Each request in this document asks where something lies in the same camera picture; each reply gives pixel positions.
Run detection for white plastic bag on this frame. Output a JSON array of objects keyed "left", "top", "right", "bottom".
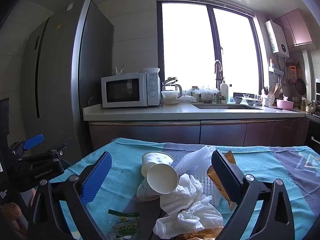
[{"left": 180, "top": 90, "right": 198, "bottom": 103}]

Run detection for person's left hand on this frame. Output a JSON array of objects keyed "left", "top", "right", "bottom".
[{"left": 0, "top": 202, "right": 25, "bottom": 238}]

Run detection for steel kitchen faucet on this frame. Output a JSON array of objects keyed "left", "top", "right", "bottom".
[{"left": 214, "top": 60, "right": 228, "bottom": 104}]

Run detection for dark framed kitchen window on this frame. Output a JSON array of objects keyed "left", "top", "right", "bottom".
[{"left": 157, "top": 0, "right": 264, "bottom": 98}]

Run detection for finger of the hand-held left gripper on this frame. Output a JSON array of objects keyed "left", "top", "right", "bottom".
[
  {"left": 9, "top": 133, "right": 45, "bottom": 157},
  {"left": 14, "top": 137, "right": 73, "bottom": 171}
]

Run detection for pink wall cabinet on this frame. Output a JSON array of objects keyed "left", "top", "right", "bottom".
[{"left": 272, "top": 9, "right": 313, "bottom": 48}]

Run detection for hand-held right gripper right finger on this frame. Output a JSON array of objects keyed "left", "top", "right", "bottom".
[{"left": 211, "top": 150, "right": 295, "bottom": 240}]

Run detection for black frying pan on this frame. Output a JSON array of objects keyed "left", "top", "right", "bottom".
[{"left": 296, "top": 77, "right": 307, "bottom": 96}]

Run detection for white foam net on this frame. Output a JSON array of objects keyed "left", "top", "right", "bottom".
[{"left": 175, "top": 145, "right": 221, "bottom": 205}]

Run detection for grey wall rack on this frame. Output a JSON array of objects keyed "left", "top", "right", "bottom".
[{"left": 269, "top": 59, "right": 285, "bottom": 77}]

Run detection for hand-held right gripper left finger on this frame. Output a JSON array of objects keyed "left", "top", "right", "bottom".
[{"left": 27, "top": 151, "right": 113, "bottom": 240}]

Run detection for white dotted utensil holder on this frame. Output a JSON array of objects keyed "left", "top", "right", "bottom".
[{"left": 261, "top": 86, "right": 275, "bottom": 107}]

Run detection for metal strainer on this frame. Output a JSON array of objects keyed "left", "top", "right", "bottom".
[{"left": 287, "top": 65, "right": 295, "bottom": 88}]

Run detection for blue patterned tablecloth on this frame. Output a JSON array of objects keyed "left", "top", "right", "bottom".
[{"left": 51, "top": 137, "right": 320, "bottom": 240}]

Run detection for white tissue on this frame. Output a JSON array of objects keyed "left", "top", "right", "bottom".
[
  {"left": 153, "top": 196, "right": 224, "bottom": 240},
  {"left": 160, "top": 174, "right": 215, "bottom": 217}
]

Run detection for blue patterned paper cup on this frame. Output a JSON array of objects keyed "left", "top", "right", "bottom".
[
  {"left": 146, "top": 164, "right": 179, "bottom": 195},
  {"left": 141, "top": 151, "right": 175, "bottom": 177},
  {"left": 136, "top": 177, "right": 160, "bottom": 202}
]

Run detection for green snack wrapper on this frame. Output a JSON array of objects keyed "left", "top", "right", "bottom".
[{"left": 107, "top": 209, "right": 140, "bottom": 240}]

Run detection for steel kitchen sink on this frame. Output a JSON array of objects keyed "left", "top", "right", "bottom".
[{"left": 195, "top": 104, "right": 263, "bottom": 110}]

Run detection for white soap bottle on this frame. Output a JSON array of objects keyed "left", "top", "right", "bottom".
[{"left": 220, "top": 80, "right": 229, "bottom": 103}]

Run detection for glass kettle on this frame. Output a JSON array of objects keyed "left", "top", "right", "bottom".
[{"left": 161, "top": 77, "right": 183, "bottom": 98}]

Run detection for white microwave oven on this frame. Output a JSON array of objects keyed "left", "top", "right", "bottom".
[{"left": 101, "top": 72, "right": 161, "bottom": 108}]

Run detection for brown kitchen base cabinets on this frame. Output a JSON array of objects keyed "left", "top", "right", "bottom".
[{"left": 88, "top": 119, "right": 310, "bottom": 152}]

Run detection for clear plastic food container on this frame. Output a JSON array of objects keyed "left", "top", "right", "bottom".
[{"left": 200, "top": 86, "right": 218, "bottom": 103}]

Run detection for grey refrigerator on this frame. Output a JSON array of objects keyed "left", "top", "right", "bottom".
[{"left": 21, "top": 0, "right": 114, "bottom": 160}]

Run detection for white kitchen countertop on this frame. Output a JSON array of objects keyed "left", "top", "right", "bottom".
[{"left": 83, "top": 102, "right": 307, "bottom": 122}]

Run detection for gold foil wrapper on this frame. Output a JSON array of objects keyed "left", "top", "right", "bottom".
[
  {"left": 207, "top": 150, "right": 238, "bottom": 210},
  {"left": 175, "top": 226, "right": 224, "bottom": 240}
]

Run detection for pink basin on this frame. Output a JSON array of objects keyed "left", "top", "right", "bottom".
[{"left": 276, "top": 99, "right": 295, "bottom": 110}]

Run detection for white water heater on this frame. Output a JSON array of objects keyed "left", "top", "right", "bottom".
[{"left": 265, "top": 19, "right": 290, "bottom": 58}]

